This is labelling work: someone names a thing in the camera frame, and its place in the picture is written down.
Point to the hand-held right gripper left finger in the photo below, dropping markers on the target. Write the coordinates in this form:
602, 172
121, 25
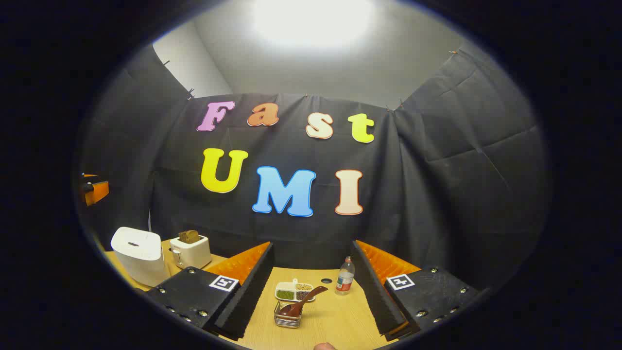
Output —
248, 296

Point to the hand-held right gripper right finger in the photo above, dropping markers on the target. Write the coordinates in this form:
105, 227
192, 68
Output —
374, 291

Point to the brown wooden spoon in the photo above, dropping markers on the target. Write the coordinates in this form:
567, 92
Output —
311, 295

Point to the white rice cooker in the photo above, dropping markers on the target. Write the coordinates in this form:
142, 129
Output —
138, 253

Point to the clear plastic water bottle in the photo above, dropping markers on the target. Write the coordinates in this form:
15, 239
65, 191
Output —
345, 282

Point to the white divided dish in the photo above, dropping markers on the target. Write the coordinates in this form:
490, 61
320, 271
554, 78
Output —
283, 287

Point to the green mung beans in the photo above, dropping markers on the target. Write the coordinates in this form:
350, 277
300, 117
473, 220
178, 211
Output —
285, 294

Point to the dark red beans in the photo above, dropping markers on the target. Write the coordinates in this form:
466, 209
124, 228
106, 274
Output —
301, 295

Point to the yellow soybeans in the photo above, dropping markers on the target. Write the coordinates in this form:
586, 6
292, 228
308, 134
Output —
303, 287

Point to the white toaster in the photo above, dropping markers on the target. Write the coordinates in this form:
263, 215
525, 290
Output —
192, 253

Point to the brown bread slice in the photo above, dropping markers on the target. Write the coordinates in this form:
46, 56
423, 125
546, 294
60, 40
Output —
188, 236

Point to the black backdrop cloth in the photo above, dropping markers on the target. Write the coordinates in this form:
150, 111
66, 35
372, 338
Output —
427, 194

